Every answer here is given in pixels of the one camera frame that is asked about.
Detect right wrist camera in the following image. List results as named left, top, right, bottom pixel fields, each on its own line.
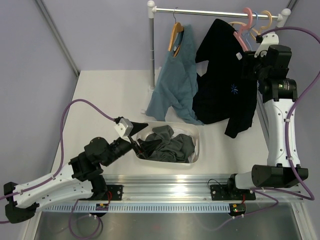
left=254, top=32, right=279, bottom=58

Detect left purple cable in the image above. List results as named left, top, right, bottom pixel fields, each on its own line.
left=0, top=99, right=118, bottom=238

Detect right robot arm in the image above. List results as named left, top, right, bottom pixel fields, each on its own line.
left=224, top=44, right=309, bottom=199

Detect beige plastic hanger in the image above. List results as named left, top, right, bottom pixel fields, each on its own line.
left=227, top=10, right=273, bottom=42

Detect grey clothes in basket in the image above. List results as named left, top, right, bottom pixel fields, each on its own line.
left=142, top=125, right=195, bottom=164

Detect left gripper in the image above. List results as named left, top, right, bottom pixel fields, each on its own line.
left=102, top=121, right=162, bottom=167

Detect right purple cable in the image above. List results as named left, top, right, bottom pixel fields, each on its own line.
left=199, top=26, right=320, bottom=231

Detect pink plastic hanger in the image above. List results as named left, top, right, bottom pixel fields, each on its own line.
left=233, top=7, right=253, bottom=52

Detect purple cable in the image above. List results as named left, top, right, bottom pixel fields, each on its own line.
left=0, top=99, right=118, bottom=238
left=199, top=26, right=320, bottom=231

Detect light blue wire hanger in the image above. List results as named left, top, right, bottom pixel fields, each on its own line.
left=242, top=11, right=259, bottom=50

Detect teal blue t shirt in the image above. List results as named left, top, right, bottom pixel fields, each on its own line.
left=145, top=24, right=203, bottom=125

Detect wooden hanger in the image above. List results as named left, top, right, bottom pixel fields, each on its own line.
left=168, top=7, right=184, bottom=57

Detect white laundry basket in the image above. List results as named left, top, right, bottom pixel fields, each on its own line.
left=134, top=121, right=200, bottom=170

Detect metal clothes rack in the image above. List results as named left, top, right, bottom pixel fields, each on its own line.
left=142, top=0, right=292, bottom=151

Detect black t shirt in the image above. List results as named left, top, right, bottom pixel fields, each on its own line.
left=192, top=19, right=257, bottom=139

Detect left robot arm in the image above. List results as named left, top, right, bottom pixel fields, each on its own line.
left=3, top=122, right=161, bottom=224

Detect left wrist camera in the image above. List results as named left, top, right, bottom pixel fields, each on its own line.
left=114, top=117, right=134, bottom=139

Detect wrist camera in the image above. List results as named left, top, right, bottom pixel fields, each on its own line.
left=254, top=32, right=279, bottom=58
left=114, top=117, right=134, bottom=139

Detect aluminium mounting rail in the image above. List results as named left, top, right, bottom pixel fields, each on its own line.
left=74, top=173, right=305, bottom=203

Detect light blue cable duct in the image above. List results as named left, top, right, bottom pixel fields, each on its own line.
left=42, top=202, right=231, bottom=213

